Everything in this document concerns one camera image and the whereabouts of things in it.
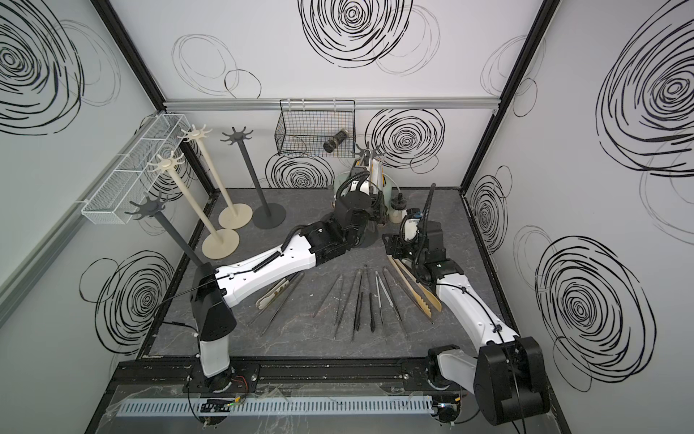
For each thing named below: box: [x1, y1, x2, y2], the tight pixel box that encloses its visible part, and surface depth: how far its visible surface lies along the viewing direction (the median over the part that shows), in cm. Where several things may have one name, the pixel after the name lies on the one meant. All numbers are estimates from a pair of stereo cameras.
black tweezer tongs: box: [352, 264, 376, 333], surface depth 88 cm
